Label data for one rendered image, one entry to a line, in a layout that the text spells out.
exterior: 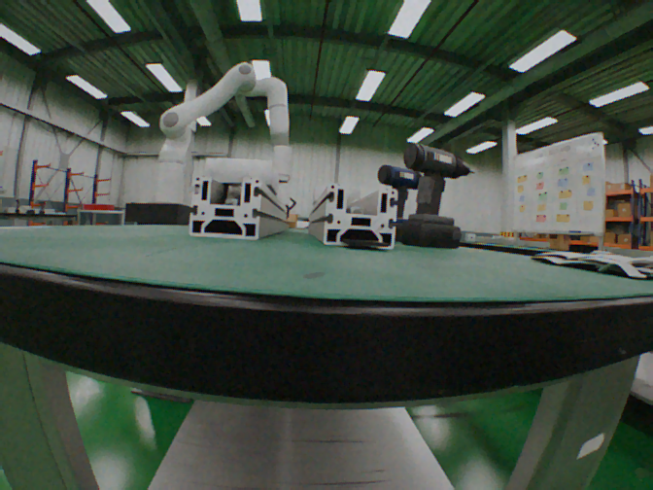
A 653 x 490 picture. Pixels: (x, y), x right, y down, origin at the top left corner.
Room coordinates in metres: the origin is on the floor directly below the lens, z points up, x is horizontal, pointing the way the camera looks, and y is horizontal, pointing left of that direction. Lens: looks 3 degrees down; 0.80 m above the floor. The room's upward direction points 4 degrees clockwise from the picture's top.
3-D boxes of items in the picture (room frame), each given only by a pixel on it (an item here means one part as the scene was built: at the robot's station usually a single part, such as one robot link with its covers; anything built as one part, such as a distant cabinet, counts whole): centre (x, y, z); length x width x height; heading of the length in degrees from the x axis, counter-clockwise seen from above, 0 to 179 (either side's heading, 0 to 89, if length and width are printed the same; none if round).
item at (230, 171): (0.57, 0.16, 0.87); 0.16 x 0.11 x 0.07; 5
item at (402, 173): (0.94, -0.23, 0.89); 0.20 x 0.08 x 0.22; 117
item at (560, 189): (2.91, -2.48, 0.97); 1.50 x 0.50 x 1.95; 6
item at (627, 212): (7.61, -9.02, 1.57); 2.83 x 0.98 x 3.14; 6
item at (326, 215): (0.84, -0.01, 0.82); 0.80 x 0.10 x 0.09; 5
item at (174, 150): (1.33, 0.73, 1.16); 0.19 x 0.12 x 0.24; 13
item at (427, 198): (0.69, -0.25, 0.89); 0.20 x 0.08 x 0.22; 111
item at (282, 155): (1.42, 0.23, 1.09); 0.09 x 0.08 x 0.13; 6
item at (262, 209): (0.82, 0.18, 0.82); 0.80 x 0.10 x 0.09; 5
